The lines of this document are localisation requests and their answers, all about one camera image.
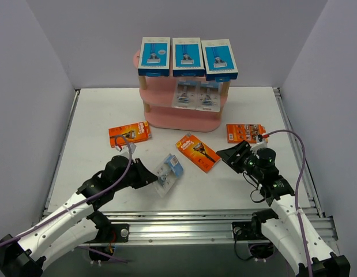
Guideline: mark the orange Gillette Fusion box left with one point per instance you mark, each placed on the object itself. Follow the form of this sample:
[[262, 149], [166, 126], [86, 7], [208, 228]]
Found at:
[[133, 133]]

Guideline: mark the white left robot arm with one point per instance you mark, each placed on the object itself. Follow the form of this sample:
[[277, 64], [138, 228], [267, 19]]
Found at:
[[75, 222]]

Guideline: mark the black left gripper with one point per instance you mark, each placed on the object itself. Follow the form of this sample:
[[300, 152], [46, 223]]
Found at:
[[136, 173]]

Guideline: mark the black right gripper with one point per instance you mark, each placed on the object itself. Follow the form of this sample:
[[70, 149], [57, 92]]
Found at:
[[240, 157]]

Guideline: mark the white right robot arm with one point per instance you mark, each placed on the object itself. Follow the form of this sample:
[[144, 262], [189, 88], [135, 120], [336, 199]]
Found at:
[[283, 223]]

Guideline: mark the orange razor cartridge box right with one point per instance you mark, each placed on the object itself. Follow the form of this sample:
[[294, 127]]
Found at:
[[236, 133]]

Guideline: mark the blue Harry's razor box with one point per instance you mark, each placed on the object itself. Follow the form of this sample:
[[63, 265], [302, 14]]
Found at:
[[219, 60]]

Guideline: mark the white Gillette pack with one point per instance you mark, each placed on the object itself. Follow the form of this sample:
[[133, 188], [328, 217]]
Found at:
[[185, 95], [167, 172]]

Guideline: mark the orange Gillette box centre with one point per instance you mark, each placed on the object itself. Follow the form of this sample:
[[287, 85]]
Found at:
[[197, 152]]

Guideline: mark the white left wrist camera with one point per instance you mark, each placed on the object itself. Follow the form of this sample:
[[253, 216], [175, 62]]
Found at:
[[125, 150]]

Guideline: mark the clear blister razor pack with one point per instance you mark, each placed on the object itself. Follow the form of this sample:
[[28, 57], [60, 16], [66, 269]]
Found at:
[[208, 97]]

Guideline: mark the blue Harry's box front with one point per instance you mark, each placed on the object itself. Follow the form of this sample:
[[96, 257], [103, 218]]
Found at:
[[187, 59]]

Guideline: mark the aluminium front rail frame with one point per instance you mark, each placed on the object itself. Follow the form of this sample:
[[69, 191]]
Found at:
[[200, 207]]

